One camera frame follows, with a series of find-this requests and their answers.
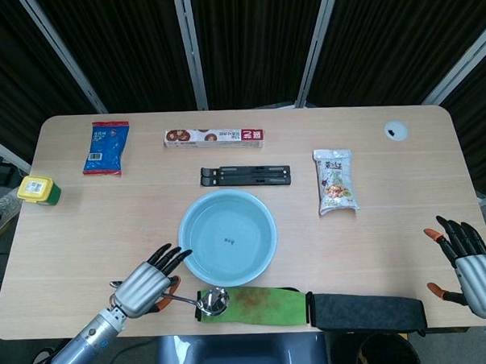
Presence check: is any cling film box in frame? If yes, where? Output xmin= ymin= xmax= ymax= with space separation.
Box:
xmin=163 ymin=124 xmax=266 ymax=154

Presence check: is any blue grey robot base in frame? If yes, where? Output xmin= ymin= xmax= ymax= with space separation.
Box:
xmin=151 ymin=329 xmax=330 ymax=364

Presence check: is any white cable grommet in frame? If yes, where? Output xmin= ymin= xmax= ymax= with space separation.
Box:
xmin=382 ymin=120 xmax=409 ymax=143

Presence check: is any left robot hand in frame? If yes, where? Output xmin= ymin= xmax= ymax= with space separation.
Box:
xmin=109 ymin=242 xmax=196 ymax=320

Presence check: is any blue snack bag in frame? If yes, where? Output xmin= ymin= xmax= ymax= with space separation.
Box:
xmin=80 ymin=120 xmax=132 ymax=179

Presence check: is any yellow lid green jar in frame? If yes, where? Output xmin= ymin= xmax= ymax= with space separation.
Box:
xmin=16 ymin=173 xmax=64 ymax=208

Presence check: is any light blue round bowl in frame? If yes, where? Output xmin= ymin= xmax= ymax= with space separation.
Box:
xmin=176 ymin=188 xmax=280 ymax=289

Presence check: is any dark grey cloth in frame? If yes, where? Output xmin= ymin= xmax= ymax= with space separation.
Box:
xmin=305 ymin=286 xmax=429 ymax=334

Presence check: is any green cloth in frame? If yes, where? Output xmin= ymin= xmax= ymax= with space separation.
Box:
xmin=193 ymin=284 xmax=309 ymax=330

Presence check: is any metal ladle spoon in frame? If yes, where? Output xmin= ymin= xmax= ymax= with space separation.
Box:
xmin=110 ymin=275 xmax=231 ymax=321

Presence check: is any white nut snack bag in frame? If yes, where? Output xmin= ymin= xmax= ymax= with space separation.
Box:
xmin=312 ymin=147 xmax=360 ymax=216

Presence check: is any grey sneaker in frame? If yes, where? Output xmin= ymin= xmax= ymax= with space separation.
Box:
xmin=0 ymin=194 xmax=24 ymax=236

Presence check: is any black folding stand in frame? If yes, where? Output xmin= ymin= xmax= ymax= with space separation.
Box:
xmin=200 ymin=162 xmax=293 ymax=189

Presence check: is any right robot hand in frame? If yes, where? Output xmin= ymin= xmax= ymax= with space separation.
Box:
xmin=423 ymin=213 xmax=486 ymax=323

